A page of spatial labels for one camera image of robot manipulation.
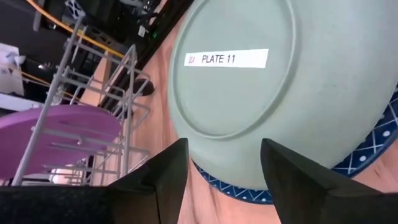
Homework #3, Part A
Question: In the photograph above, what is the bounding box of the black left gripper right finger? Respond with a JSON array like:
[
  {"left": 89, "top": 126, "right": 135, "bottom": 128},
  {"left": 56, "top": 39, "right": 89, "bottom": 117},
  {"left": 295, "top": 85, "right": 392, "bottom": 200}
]
[{"left": 260, "top": 138, "right": 398, "bottom": 224}]

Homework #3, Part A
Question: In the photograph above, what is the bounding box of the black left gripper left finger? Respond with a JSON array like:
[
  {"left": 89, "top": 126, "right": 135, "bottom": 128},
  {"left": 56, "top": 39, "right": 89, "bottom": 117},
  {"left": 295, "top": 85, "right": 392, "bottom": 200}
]
[{"left": 0, "top": 138, "right": 190, "bottom": 224}]

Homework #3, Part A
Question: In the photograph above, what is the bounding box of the sage green plate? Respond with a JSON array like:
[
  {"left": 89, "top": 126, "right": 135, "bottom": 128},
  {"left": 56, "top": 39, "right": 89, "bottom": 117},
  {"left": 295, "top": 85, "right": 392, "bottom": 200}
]
[{"left": 167, "top": 0, "right": 398, "bottom": 190}]

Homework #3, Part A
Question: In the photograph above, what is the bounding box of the blue patterned plate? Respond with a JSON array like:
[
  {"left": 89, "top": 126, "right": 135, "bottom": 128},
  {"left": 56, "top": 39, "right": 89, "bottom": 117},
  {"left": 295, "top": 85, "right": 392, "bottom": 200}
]
[{"left": 192, "top": 90, "right": 398, "bottom": 205}]

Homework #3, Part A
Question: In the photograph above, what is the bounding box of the white box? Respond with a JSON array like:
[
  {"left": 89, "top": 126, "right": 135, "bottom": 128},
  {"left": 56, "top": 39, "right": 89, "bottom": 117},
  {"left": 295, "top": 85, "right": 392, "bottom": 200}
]
[{"left": 0, "top": 43, "right": 25, "bottom": 97}]

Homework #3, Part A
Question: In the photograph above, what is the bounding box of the grey wire dish rack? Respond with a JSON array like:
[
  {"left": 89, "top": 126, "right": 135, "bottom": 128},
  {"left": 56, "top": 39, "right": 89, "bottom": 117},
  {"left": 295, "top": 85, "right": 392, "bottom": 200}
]
[{"left": 11, "top": 15, "right": 155, "bottom": 187}]

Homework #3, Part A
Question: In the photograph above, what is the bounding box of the black aluminium table frame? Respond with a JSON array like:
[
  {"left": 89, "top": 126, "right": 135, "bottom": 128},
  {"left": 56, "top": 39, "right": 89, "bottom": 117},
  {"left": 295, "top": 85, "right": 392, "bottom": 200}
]
[{"left": 99, "top": 0, "right": 194, "bottom": 110}]

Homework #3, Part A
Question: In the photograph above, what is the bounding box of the long yellow cable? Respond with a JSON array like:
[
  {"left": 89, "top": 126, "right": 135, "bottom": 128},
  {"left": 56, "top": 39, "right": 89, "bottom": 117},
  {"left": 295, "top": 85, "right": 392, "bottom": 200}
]
[{"left": 21, "top": 0, "right": 126, "bottom": 100}]

